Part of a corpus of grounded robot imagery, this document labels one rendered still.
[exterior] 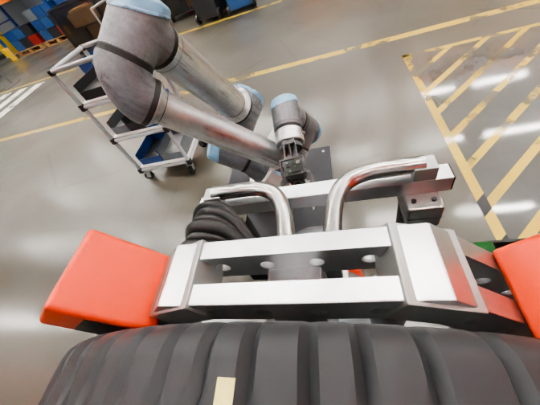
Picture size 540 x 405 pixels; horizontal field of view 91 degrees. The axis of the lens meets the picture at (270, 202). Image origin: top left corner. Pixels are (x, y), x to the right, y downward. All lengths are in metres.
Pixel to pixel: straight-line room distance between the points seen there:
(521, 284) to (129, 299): 0.32
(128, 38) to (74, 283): 0.52
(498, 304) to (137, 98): 0.67
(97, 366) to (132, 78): 0.57
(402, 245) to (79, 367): 0.24
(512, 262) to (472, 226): 1.36
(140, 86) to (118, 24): 0.11
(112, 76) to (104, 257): 0.47
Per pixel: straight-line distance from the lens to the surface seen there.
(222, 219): 0.39
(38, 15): 12.99
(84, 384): 0.22
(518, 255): 0.29
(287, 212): 0.39
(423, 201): 0.47
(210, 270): 0.26
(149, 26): 0.70
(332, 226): 0.36
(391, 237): 0.22
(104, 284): 0.28
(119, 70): 0.68
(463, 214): 1.67
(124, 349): 0.20
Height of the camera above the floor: 1.31
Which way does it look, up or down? 48 degrees down
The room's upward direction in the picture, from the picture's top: 25 degrees counter-clockwise
